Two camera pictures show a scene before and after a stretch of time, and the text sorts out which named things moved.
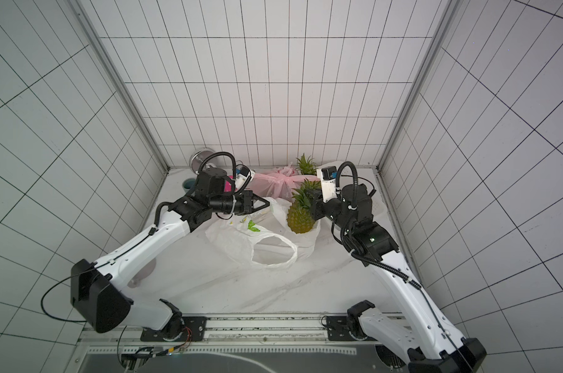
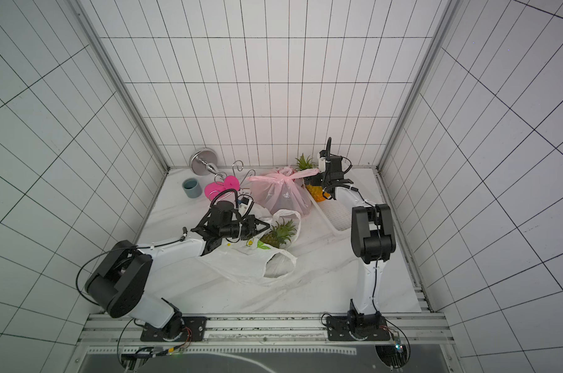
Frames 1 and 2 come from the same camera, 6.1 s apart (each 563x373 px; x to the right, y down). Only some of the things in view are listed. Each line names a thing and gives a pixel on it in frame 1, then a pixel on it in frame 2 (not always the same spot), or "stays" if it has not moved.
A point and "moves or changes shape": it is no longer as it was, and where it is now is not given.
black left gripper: x=248 y=203 -> x=252 y=229
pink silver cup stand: x=208 y=158 stays
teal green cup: x=187 y=183 stays
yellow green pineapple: x=300 y=218 -> x=279 y=235
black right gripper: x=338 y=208 -> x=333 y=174
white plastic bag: x=262 y=237 moves or changes shape
